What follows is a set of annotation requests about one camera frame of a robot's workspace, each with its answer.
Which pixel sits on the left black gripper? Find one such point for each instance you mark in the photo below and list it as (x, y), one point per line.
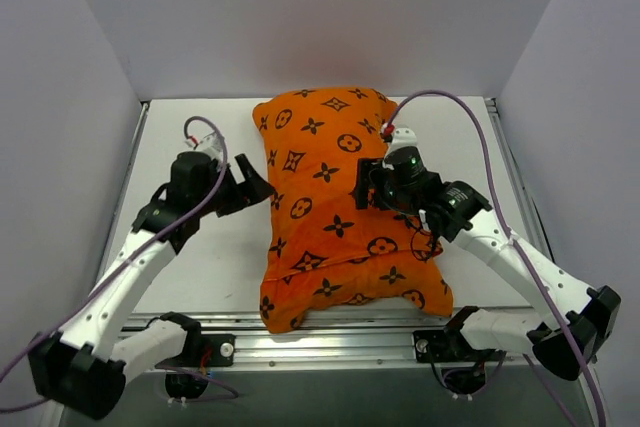
(235, 188)

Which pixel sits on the orange patterned pillowcase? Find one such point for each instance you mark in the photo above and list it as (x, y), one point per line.
(324, 251)

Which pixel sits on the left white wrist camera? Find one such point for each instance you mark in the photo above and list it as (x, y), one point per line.
(210, 145)

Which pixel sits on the aluminium frame rail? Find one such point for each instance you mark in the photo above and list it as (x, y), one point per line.
(320, 342)

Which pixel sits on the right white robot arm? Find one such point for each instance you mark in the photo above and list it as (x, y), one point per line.
(459, 214)

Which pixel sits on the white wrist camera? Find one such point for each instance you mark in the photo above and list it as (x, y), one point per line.
(396, 137)
(210, 145)

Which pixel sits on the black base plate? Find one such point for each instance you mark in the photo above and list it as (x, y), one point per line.
(434, 345)
(210, 351)

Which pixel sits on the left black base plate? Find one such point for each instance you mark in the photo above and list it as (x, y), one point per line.
(210, 351)

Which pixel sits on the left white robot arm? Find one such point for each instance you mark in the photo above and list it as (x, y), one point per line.
(158, 234)

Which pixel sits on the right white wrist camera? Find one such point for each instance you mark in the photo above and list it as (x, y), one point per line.
(396, 137)

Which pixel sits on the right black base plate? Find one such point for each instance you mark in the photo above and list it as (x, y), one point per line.
(434, 345)

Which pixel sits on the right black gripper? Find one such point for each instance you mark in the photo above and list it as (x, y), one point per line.
(365, 184)

